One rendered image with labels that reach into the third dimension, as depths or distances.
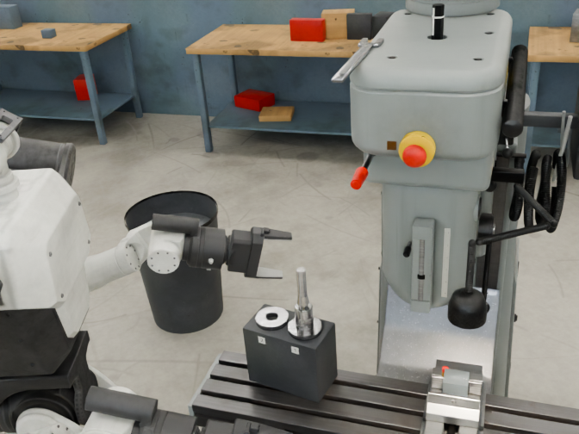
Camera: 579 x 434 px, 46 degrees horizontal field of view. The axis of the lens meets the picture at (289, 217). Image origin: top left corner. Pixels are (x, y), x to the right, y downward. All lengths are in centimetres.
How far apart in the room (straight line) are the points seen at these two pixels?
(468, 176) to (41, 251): 75
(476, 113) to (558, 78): 462
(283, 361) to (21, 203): 93
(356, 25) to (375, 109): 410
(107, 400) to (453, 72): 73
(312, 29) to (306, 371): 378
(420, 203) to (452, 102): 30
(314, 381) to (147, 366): 179
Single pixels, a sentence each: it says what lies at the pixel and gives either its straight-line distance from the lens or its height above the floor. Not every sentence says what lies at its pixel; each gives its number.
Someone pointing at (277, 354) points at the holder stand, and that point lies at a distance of 183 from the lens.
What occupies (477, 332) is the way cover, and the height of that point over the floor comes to 96.
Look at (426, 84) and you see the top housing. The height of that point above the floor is 187.
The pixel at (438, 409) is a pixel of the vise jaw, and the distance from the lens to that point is 173.
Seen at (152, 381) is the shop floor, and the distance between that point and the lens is 343.
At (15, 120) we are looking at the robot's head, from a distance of 116.
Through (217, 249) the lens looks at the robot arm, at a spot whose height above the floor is 151.
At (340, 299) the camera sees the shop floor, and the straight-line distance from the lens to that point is 378.
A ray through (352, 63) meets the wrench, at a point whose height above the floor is 190.
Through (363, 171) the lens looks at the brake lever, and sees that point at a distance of 122.
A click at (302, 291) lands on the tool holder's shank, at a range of 172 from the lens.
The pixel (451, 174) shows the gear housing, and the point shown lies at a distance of 131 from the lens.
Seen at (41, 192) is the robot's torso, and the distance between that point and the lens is 118.
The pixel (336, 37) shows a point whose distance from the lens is 534.
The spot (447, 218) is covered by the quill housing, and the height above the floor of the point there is 155.
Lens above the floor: 223
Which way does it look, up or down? 29 degrees down
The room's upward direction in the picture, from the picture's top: 5 degrees counter-clockwise
